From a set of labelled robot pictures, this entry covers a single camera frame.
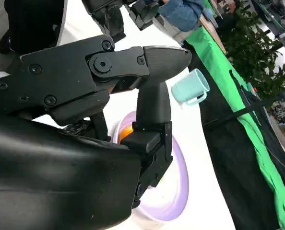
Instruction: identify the black cloth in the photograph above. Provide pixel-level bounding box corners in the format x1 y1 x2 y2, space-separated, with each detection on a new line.
228 69 285 199
187 43 281 230

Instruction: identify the lilac plate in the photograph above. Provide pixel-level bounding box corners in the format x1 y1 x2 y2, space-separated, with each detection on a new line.
112 111 190 222

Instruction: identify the wooden desk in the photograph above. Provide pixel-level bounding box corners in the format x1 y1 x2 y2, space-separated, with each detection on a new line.
199 14 227 55

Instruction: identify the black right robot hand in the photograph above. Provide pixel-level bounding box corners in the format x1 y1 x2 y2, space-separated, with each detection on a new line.
0 34 192 230

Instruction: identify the pale green mug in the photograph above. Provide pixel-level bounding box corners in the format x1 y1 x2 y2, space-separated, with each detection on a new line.
170 69 210 108

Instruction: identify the orange white toy bread roll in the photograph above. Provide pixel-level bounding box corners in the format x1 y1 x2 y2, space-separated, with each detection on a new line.
119 126 134 144

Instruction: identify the green cloth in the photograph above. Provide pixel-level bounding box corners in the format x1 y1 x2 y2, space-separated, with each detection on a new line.
184 25 285 230

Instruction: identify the person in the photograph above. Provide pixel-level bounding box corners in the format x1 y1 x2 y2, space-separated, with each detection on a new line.
156 0 207 32

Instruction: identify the green leafy plant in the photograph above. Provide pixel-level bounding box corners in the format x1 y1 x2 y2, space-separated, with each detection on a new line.
216 0 285 101

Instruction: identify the black strap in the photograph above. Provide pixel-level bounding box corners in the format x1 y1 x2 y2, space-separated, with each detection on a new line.
202 95 285 130

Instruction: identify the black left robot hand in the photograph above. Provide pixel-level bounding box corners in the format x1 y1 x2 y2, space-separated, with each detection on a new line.
81 0 159 43

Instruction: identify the workshop shelving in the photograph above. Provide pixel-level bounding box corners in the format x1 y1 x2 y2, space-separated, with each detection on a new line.
251 0 285 51

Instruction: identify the dark robot torso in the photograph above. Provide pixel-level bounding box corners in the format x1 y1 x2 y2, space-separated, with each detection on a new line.
0 0 69 56

